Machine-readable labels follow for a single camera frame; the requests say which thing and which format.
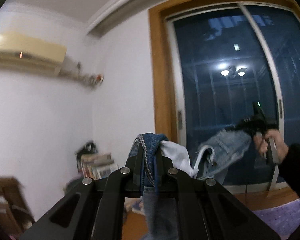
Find person's right hand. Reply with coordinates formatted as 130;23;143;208
253;129;288;164

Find blue denim jeans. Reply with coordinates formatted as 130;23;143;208
129;129;251;239

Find stack of books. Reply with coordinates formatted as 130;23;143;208
76;141;119;180

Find cream wall air conditioner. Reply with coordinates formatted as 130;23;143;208
0;32;67;76

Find brown wooden cabinet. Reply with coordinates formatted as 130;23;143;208
0;177;35;239

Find wall shelf with trinkets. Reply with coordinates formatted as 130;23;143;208
58;62;104;89

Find purple polka dot bedsheet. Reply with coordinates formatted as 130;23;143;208
253;199;300;239

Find black sleeved right forearm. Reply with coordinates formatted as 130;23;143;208
279;144;300;198

